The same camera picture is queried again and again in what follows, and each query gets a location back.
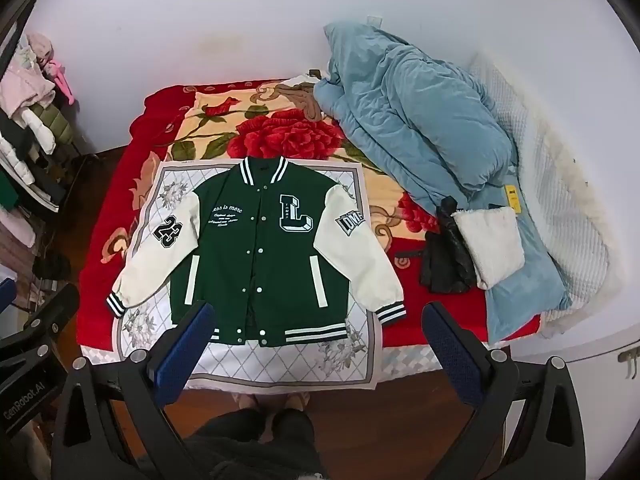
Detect white fleece cloth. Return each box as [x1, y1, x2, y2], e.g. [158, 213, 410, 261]
[450, 205, 526, 290]

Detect green and white varsity jacket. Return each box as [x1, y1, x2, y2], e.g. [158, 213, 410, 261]
[105, 156, 408, 348]

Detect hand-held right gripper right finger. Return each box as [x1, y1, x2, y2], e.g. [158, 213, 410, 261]
[421, 301, 587, 480]

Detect green garment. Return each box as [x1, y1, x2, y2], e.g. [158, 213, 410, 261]
[0, 170, 17, 211]

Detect red floral blanket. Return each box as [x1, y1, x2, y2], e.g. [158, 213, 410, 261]
[77, 77, 543, 361]

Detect white garment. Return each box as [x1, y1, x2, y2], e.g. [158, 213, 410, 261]
[0, 110, 57, 186]

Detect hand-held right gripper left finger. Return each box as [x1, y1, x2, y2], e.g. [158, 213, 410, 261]
[51, 300, 217, 480]

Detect wall hook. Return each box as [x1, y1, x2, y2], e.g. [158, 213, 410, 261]
[617, 347, 640, 376]

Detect white checked bed sheet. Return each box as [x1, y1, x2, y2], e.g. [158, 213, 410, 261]
[80, 342, 506, 376]

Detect olive puffer jacket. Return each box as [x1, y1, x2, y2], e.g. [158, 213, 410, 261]
[20, 102, 76, 156]

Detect white textured blanket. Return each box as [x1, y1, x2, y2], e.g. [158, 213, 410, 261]
[467, 52, 623, 341]

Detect black clothes rack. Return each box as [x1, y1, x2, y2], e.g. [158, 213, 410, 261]
[0, 0, 101, 216]

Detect black garment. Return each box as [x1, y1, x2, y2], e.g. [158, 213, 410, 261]
[420, 195, 478, 295]

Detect pink garment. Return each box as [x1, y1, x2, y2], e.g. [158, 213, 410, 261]
[0, 32, 76, 111]

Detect light blue quilt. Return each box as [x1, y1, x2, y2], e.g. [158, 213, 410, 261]
[312, 22, 573, 343]

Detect white diamond patterned cloth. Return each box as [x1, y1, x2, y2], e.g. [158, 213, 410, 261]
[107, 160, 381, 393]

